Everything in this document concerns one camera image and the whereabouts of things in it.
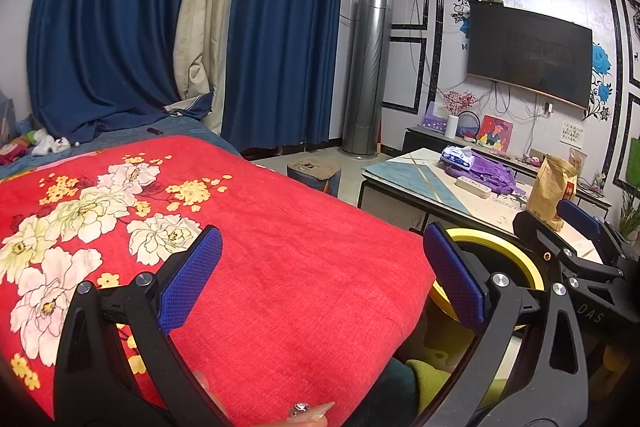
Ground green sleeve left forearm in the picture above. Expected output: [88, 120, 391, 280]
[406, 360, 506, 413]

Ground yellow rimmed trash bin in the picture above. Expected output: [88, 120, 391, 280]
[423, 223, 550, 426]

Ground left hand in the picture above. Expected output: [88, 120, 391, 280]
[193, 371, 335, 427]

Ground potted plant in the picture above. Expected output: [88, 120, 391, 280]
[618, 186, 640, 247]

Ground brown paper bag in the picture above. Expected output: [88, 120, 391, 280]
[526, 155, 578, 232]

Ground purple cloth bag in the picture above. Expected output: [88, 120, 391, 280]
[439, 152, 525, 195]

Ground green tote bag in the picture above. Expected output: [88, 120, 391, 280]
[626, 138, 640, 187]

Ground white paper notice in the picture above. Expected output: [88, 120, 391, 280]
[560, 120, 585, 148]

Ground colourful painting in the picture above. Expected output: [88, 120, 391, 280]
[476, 115, 513, 153]

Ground tissue pack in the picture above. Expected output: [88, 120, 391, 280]
[440, 145, 475, 171]

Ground coffee table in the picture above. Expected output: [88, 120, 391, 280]
[358, 147, 606, 266]

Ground white vase red flowers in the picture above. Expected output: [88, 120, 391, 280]
[442, 90, 478, 139]

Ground purple box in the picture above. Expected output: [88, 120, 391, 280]
[421, 101, 448, 133]

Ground black tv cabinet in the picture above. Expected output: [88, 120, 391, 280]
[401, 124, 614, 223]

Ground black curved television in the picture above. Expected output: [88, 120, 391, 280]
[466, 0, 592, 109]

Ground red floral blanket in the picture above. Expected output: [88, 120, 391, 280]
[1, 135, 434, 426]

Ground blue storage stool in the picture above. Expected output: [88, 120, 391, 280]
[286, 156, 342, 197]

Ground plush toys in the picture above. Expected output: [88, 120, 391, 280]
[0, 129, 72, 166]

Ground grey sofa cushion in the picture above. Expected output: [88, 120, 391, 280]
[0, 92, 16, 146]

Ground silver tower air conditioner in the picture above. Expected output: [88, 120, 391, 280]
[342, 0, 393, 157]

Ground blue denim sofa cover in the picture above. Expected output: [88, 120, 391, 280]
[0, 116, 240, 180]

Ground right blue curtain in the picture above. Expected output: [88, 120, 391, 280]
[221, 0, 341, 150]

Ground blue curtain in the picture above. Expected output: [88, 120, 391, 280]
[221, 0, 341, 150]
[27, 0, 181, 143]

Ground beige curtain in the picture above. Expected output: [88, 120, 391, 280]
[168, 0, 232, 134]

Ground left blue curtain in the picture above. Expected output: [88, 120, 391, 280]
[27, 0, 181, 143]

